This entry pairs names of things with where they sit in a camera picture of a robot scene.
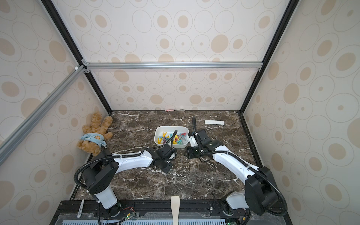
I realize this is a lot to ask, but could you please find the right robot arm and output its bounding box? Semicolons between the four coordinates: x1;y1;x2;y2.
185;118;288;217

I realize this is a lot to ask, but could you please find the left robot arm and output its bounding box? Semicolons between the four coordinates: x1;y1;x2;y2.
74;130;178;210

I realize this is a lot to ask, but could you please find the white plastic storage box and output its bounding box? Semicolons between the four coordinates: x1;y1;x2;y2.
154;126;189;149

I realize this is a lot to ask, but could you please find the white paper label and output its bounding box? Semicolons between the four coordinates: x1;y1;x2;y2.
204;120;225;125

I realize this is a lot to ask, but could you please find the brown teddy bear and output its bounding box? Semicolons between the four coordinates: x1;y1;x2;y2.
77;112;113;156

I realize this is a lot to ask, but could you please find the horizontal aluminium rail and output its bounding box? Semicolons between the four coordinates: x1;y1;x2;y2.
85;61;263;69

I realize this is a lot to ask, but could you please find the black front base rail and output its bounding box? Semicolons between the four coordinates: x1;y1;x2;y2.
51;199;292;225

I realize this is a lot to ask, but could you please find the diagonal aluminium rail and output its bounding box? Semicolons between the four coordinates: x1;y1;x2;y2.
1;65;84;164

